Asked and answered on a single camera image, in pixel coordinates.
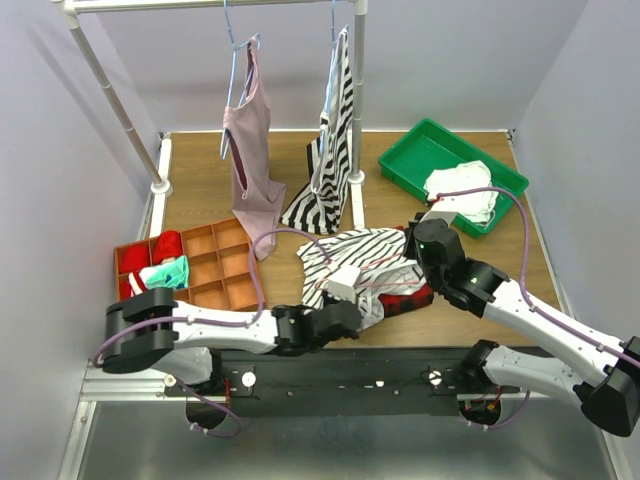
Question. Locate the orange compartment organizer box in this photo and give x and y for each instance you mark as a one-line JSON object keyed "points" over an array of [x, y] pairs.
{"points": [[220, 277]]}

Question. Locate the green plastic tray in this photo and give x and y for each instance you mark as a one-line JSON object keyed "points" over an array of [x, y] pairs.
{"points": [[429, 147]]}

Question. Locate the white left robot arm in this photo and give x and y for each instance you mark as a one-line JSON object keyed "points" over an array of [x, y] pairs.
{"points": [[153, 330]]}

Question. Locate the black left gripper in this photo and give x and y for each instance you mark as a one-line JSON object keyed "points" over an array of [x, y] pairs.
{"points": [[351, 310]]}

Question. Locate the teal cloth bundle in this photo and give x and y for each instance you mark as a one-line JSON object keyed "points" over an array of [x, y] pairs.
{"points": [[172, 274]]}

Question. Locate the pink wire hanger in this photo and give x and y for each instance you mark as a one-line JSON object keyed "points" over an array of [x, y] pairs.
{"points": [[393, 271]]}

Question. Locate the red white striped sock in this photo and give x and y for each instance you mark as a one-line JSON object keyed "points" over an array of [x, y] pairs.
{"points": [[130, 285]]}

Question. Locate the white cloth in tray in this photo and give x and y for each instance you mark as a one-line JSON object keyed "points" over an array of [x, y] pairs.
{"points": [[478, 208]]}

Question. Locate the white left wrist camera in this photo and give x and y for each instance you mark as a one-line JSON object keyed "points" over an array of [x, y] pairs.
{"points": [[342, 283]]}

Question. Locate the blue hanger with mauve top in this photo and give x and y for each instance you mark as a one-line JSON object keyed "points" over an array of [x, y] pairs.
{"points": [[237, 49]]}

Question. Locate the thin striped tank top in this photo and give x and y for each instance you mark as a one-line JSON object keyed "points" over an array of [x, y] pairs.
{"points": [[354, 245]]}

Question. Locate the red sock roll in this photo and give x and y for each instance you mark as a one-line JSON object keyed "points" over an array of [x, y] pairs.
{"points": [[168, 245]]}

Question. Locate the blue hanger with striped top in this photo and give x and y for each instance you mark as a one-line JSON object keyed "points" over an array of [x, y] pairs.
{"points": [[333, 94]]}

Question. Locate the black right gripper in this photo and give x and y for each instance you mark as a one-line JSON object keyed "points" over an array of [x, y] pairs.
{"points": [[408, 244]]}

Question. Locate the mauve tank top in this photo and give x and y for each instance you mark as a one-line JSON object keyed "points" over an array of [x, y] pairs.
{"points": [[257, 200]]}

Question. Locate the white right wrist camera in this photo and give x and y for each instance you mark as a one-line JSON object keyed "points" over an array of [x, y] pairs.
{"points": [[441, 208]]}

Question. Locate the red black plaid shirt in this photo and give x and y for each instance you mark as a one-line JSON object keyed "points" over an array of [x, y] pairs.
{"points": [[396, 304]]}

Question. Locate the bold black white striped top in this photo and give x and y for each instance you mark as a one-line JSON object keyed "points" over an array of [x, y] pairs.
{"points": [[322, 213]]}

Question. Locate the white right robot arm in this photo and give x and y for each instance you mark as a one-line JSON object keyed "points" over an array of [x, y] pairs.
{"points": [[597, 372]]}

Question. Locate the silver clothes rack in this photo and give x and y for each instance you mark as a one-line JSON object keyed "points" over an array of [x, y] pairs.
{"points": [[158, 170]]}

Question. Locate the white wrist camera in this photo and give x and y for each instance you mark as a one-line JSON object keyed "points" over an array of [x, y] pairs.
{"points": [[441, 208], [342, 283]]}

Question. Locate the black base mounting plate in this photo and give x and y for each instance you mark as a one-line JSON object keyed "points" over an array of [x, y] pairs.
{"points": [[345, 382]]}

